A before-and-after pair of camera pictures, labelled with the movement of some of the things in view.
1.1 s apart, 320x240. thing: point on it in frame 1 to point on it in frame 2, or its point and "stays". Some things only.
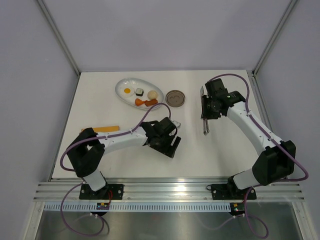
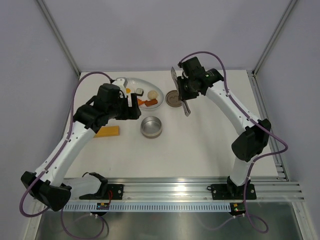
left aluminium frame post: x=58 y=34 stays
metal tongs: x=206 y=127 to x=174 y=77
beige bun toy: x=152 y=94 stays
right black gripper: x=206 y=114 to x=182 y=95
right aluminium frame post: x=285 y=15 stays
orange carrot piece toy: x=138 y=102 stays
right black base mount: x=227 y=192 stays
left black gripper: x=168 y=150 to x=131 y=113
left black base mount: x=109 y=192 stays
